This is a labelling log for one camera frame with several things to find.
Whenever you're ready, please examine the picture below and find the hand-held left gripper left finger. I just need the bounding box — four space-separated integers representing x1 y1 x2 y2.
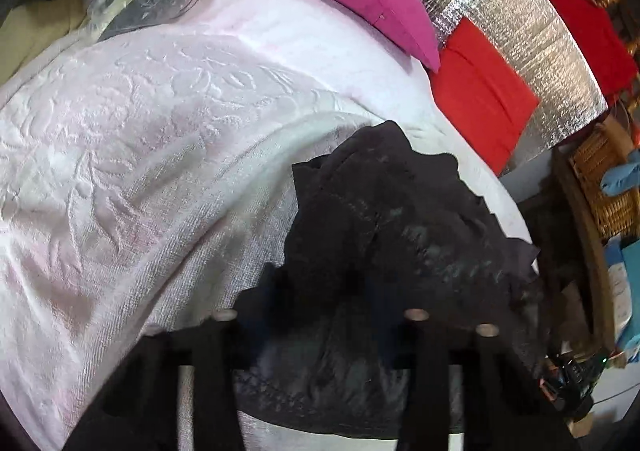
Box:
60 263 291 451

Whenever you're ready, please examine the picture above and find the black quilted jacket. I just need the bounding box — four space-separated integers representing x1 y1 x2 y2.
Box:
235 120 548 437

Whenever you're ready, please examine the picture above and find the blue cloth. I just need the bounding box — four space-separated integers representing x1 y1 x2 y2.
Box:
600 151 640 196

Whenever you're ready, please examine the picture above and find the pale pink embossed blanket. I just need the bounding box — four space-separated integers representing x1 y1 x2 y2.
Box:
0 0 538 451

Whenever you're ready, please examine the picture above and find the wicker basket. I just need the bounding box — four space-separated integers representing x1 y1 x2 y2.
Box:
552 116 640 242

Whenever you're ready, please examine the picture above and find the light blue cardboard box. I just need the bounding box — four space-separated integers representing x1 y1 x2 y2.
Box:
604 237 640 277

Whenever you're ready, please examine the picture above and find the cream leather sofa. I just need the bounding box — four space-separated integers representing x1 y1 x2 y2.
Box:
0 0 96 82

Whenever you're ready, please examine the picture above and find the silver foil insulation panel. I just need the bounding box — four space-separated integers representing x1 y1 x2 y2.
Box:
367 0 610 176

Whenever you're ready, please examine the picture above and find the red pillow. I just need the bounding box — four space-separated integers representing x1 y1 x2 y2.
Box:
429 17 541 176

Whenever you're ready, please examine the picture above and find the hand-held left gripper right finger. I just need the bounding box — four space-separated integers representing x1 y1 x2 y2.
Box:
345 273 583 451

